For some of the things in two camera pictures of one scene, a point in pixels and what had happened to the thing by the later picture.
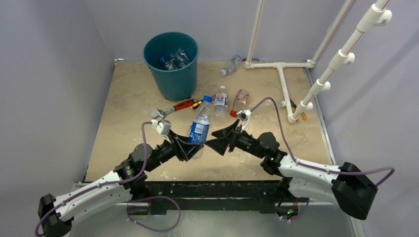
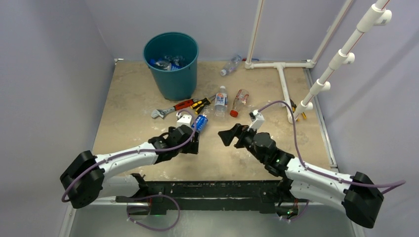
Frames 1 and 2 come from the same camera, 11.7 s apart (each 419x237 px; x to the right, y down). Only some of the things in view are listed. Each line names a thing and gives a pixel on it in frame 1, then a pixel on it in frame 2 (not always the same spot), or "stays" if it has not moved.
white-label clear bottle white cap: (221, 102) stays
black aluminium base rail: (238, 194) stays
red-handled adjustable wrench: (161, 113) stays
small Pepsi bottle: (199, 127) → (163, 64)
